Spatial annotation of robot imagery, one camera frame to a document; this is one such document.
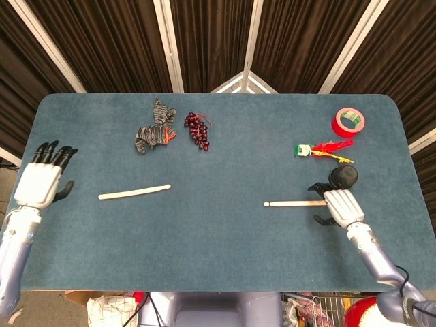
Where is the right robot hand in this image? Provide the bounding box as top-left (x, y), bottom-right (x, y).
top-left (307, 182), bottom-right (365, 228)

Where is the white checked bag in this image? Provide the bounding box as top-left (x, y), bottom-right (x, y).
top-left (87, 295), bottom-right (139, 327)

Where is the red tape roll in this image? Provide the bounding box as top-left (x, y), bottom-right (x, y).
top-left (331, 107), bottom-right (367, 138)

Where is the wooden drumstick with black ring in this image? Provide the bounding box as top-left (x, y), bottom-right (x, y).
top-left (262, 200), bottom-right (328, 208)

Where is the black dome object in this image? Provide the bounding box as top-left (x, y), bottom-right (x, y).
top-left (328, 164), bottom-right (359, 190)

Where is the plain wooden drumstick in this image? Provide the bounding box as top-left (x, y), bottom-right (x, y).
top-left (97, 183), bottom-right (172, 201)

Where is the brown curtain panel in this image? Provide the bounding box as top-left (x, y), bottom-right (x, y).
top-left (251, 0), bottom-right (371, 93)
top-left (170, 0), bottom-right (255, 93)
top-left (332, 0), bottom-right (436, 144)
top-left (0, 0), bottom-right (74, 161)
top-left (25, 0), bottom-right (173, 93)

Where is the grey robot torso base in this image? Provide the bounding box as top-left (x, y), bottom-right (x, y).
top-left (138, 291), bottom-right (283, 327)

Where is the white partition frame post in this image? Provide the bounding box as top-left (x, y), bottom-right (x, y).
top-left (8, 0), bottom-right (87, 93)
top-left (407, 127), bottom-right (436, 155)
top-left (0, 146), bottom-right (22, 168)
top-left (153, 0), bottom-right (185, 93)
top-left (210, 0), bottom-right (279, 95)
top-left (318, 0), bottom-right (381, 95)

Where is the metal wire basket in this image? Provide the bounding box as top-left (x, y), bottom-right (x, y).
top-left (282, 292), bottom-right (379, 327)

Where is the blue table cloth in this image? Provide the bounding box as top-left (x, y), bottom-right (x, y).
top-left (0, 93), bottom-right (436, 293)

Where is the dark red grape bunch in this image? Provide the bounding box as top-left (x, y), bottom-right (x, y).
top-left (183, 112), bottom-right (213, 152)

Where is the grey striped knit glove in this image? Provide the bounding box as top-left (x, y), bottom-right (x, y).
top-left (134, 98), bottom-right (178, 156)

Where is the red and white ball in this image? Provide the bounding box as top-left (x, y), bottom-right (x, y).
top-left (343, 296), bottom-right (389, 327)

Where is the feather shuttlecock with green cap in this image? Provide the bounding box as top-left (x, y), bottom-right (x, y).
top-left (294, 138), bottom-right (355, 164)

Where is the brown cardboard box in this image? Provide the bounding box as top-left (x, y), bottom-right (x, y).
top-left (64, 290), bottom-right (120, 307)

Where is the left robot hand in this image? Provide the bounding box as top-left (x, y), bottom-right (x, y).
top-left (13, 140), bottom-right (79, 209)

